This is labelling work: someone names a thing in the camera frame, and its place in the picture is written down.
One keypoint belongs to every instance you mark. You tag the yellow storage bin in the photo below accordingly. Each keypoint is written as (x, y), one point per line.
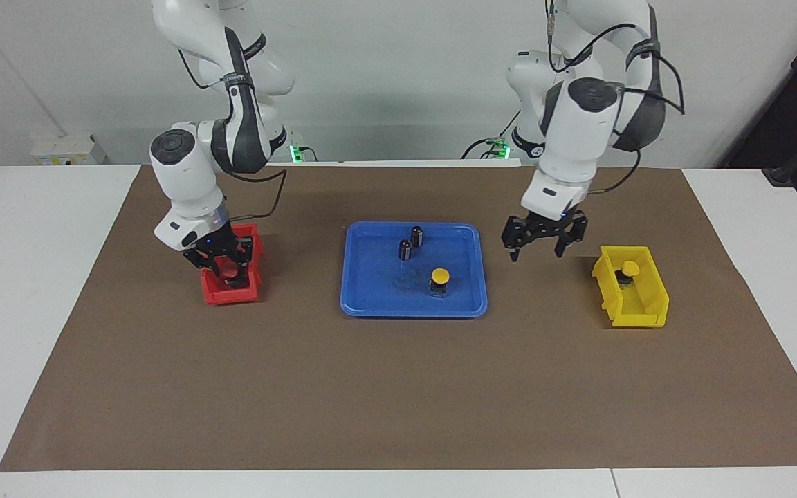
(647, 304)

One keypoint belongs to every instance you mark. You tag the black cylindrical button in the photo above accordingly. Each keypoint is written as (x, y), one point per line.
(405, 250)
(417, 236)

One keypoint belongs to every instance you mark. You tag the blue plastic tray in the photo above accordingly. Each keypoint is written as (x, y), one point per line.
(378, 283)

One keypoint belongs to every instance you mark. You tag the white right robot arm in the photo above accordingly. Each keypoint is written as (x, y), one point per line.
(184, 173)

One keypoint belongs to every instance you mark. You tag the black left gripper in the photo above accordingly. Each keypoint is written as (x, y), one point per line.
(544, 225)

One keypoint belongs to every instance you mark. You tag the brown table mat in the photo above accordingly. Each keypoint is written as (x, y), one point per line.
(398, 394)

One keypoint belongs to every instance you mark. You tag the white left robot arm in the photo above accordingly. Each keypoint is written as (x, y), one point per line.
(578, 124)

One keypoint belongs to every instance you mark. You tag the red storage bin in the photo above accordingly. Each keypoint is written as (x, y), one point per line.
(229, 296)

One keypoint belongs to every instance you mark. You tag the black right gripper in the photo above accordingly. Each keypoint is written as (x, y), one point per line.
(222, 245)

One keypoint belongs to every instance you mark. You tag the white power strip box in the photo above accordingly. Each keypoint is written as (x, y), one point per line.
(66, 151)

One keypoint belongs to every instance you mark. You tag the red push button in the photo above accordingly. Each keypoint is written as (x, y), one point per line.
(234, 274)

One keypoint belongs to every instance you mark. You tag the yellow push button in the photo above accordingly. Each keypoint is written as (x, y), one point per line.
(631, 268)
(440, 276)

